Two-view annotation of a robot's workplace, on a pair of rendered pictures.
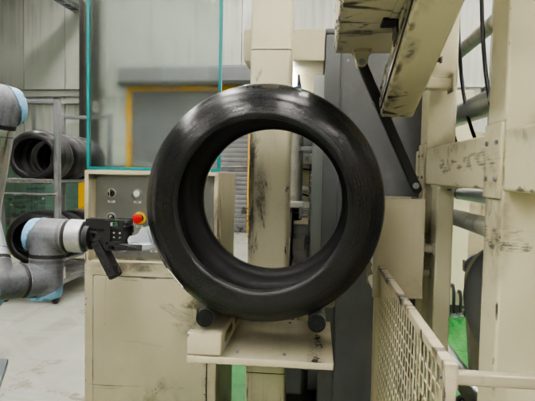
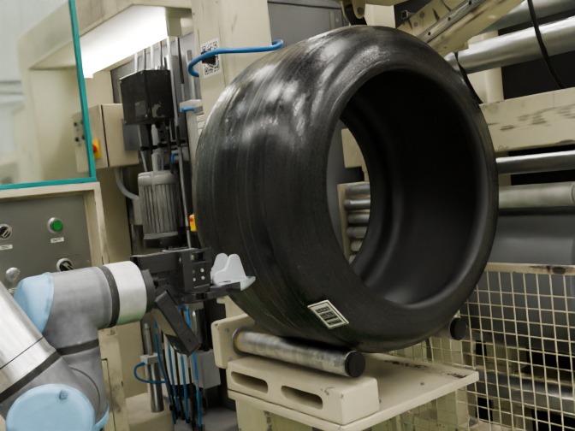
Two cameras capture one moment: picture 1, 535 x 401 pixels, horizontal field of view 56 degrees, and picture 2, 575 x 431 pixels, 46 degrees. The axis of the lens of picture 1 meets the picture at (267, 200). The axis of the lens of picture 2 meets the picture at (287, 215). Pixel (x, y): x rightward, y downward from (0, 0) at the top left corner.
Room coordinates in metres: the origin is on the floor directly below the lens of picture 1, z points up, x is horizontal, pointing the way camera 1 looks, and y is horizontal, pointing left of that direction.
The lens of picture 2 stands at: (0.48, 1.01, 1.23)
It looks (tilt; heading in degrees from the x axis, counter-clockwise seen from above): 3 degrees down; 317
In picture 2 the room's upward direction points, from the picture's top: 6 degrees counter-clockwise
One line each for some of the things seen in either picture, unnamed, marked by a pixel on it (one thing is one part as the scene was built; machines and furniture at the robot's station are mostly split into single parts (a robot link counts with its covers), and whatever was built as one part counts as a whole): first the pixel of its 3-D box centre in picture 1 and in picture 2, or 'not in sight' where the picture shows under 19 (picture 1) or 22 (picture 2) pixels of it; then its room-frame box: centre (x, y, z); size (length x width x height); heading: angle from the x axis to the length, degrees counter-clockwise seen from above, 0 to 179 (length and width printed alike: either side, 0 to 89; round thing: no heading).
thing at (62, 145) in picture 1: (60, 198); not in sight; (5.34, 2.18, 0.96); 1.36 x 0.71 x 1.92; 172
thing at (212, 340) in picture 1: (217, 323); (295, 384); (1.43, 0.14, 0.84); 0.36 x 0.09 x 0.06; 174
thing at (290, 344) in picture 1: (266, 339); (350, 384); (1.42, 0.00, 0.80); 0.37 x 0.36 x 0.02; 84
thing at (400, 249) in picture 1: (393, 244); (388, 236); (1.60, -0.40, 1.05); 0.20 x 0.15 x 0.30; 174
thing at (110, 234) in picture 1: (108, 234); (171, 279); (1.37, 0.43, 1.09); 0.12 x 0.08 x 0.09; 84
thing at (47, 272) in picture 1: (42, 276); (69, 389); (1.37, 0.61, 0.97); 0.12 x 0.09 x 0.12; 147
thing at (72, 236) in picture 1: (80, 235); (121, 292); (1.38, 0.51, 1.09); 0.10 x 0.05 x 0.09; 174
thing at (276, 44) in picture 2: not in sight; (234, 56); (1.67, -0.01, 1.52); 0.19 x 0.19 x 0.06; 84
